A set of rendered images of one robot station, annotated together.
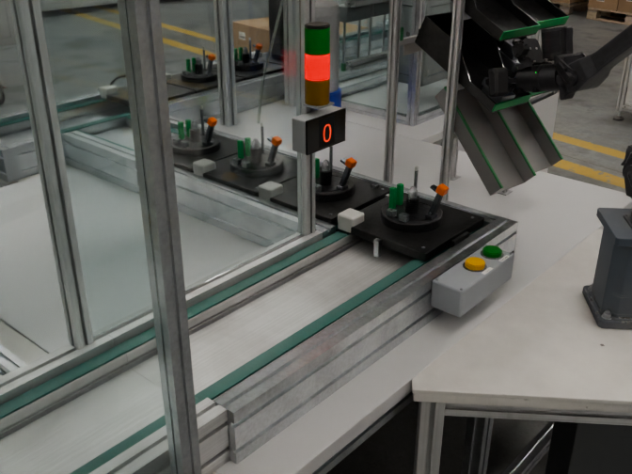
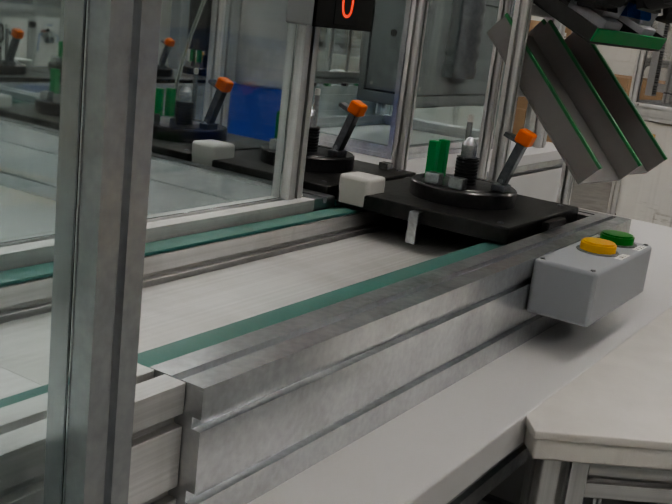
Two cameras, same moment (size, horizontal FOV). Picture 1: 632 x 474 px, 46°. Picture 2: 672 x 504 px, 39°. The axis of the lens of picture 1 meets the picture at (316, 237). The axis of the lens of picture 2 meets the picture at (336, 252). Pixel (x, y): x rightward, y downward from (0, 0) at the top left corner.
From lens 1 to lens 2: 62 cm
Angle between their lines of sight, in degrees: 15
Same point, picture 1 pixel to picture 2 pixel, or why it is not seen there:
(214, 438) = (150, 453)
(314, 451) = not seen: outside the picture
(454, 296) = (580, 285)
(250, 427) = (231, 444)
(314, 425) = (356, 474)
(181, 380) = (119, 184)
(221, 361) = (146, 342)
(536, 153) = not seen: hidden behind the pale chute
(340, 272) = (353, 257)
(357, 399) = (432, 438)
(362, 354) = (431, 359)
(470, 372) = (631, 413)
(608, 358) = not seen: outside the picture
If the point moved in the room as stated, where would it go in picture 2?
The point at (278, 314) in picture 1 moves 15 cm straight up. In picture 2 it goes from (253, 293) to (268, 140)
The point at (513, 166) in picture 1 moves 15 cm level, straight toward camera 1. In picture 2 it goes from (603, 154) to (617, 168)
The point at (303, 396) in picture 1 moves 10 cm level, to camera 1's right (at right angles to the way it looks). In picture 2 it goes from (332, 409) to (460, 416)
